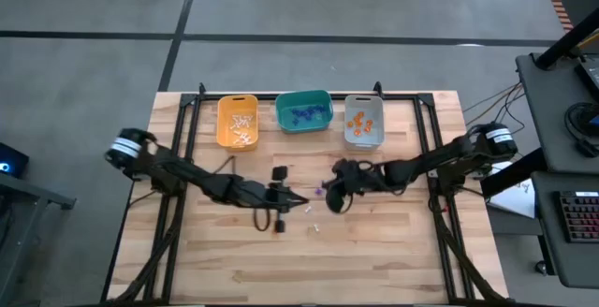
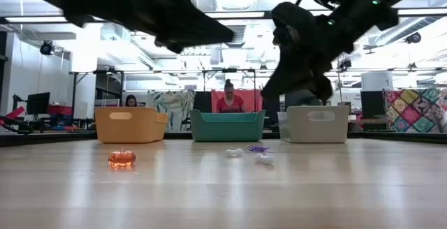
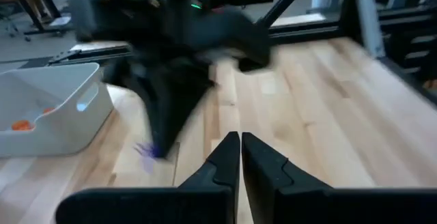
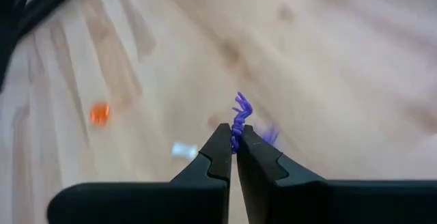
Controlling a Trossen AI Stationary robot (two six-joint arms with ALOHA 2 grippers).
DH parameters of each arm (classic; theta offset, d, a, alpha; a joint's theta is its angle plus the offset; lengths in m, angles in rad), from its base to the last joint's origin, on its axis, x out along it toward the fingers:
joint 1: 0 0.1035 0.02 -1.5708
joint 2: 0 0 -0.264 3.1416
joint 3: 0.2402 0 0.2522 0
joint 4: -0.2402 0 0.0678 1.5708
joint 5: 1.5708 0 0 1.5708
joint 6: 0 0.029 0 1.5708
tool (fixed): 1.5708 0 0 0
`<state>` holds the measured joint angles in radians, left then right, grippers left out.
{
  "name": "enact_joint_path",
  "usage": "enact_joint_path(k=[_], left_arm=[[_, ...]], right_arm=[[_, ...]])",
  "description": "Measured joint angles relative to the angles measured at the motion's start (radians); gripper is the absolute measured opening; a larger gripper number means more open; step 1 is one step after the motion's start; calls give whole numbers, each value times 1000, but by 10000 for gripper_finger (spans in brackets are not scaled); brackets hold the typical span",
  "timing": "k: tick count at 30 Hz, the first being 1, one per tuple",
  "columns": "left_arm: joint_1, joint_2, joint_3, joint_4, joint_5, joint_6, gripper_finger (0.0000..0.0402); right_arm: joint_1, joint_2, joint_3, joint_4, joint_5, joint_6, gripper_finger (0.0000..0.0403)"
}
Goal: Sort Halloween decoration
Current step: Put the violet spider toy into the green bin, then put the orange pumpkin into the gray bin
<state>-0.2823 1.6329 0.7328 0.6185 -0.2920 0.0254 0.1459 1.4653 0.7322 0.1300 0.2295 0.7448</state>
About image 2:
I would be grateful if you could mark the person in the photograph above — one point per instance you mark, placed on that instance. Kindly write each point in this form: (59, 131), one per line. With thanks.
(230, 101)
(131, 100)

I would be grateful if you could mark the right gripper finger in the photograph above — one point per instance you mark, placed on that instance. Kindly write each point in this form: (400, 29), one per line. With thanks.
(281, 84)
(319, 87)

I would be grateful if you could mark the white green patterned fabric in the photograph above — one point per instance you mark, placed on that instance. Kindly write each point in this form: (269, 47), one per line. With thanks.
(174, 110)

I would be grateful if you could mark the purple plastic spider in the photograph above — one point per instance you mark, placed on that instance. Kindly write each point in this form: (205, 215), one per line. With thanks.
(258, 148)

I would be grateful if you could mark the white plastic bin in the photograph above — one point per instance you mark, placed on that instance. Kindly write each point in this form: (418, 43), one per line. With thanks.
(314, 129)

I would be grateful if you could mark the pink fabric panel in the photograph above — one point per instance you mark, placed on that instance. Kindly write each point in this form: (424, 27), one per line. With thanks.
(253, 100)

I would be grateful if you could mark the orange plastic pumpkin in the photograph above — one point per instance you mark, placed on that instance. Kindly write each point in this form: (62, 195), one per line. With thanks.
(121, 158)

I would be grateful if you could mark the yellow plastic bin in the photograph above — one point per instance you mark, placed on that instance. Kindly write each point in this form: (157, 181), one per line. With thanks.
(129, 127)

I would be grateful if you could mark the white round pillar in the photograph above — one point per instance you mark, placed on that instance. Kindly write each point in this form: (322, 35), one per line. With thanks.
(377, 80)

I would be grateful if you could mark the red flat strip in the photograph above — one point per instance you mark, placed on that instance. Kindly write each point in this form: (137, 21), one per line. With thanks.
(15, 112)

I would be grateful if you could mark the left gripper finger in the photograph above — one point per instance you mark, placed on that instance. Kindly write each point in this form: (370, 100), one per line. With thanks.
(181, 38)
(206, 23)

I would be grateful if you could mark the white plastic bone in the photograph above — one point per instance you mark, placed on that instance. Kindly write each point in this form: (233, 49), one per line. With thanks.
(234, 152)
(264, 158)

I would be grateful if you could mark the teal plastic bin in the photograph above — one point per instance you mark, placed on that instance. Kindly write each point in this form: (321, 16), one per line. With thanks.
(227, 129)

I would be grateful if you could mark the colourful patchwork quilt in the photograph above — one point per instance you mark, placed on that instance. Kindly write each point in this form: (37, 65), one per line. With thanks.
(415, 110)

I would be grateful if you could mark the red storage box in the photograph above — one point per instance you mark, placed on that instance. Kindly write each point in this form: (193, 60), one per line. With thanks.
(60, 109)

